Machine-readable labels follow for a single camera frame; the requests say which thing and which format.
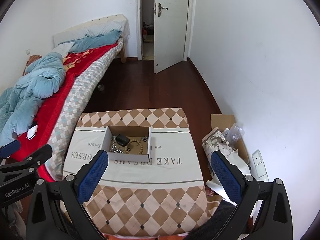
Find wooden bead bracelet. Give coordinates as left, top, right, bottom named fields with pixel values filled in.
left=125, top=139, right=145, bottom=155

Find black smart band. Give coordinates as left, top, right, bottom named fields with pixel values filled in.
left=116, top=134, right=130, bottom=147

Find white paper pieces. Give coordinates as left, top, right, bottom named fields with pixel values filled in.
left=27, top=125, right=38, bottom=140

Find white power strip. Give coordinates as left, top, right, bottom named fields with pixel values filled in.
left=252, top=150, right=269, bottom=182

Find light blue duvet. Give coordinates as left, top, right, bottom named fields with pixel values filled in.
left=1, top=29, right=122, bottom=146

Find black fuzzy sleeve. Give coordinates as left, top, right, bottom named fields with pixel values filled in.
left=184, top=200, right=236, bottom=240

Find bed with checkered mattress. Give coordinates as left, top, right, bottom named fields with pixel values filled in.
left=1, top=14, right=130, bottom=182

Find folded patterned cloth bag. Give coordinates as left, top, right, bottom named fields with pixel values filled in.
left=202, top=127, right=251, bottom=205

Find clear plastic wrap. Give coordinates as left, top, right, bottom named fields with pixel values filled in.
left=223, top=122, right=245, bottom=144

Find open cardboard box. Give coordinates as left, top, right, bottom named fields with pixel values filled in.
left=101, top=126, right=151, bottom=163

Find flat cardboard sheet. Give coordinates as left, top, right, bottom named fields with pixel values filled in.
left=210, top=114, right=249, bottom=164

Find checkered tablecloth with text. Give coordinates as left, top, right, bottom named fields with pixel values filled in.
left=63, top=108, right=212, bottom=237

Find white door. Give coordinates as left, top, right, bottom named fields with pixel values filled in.
left=154, top=0, right=189, bottom=74

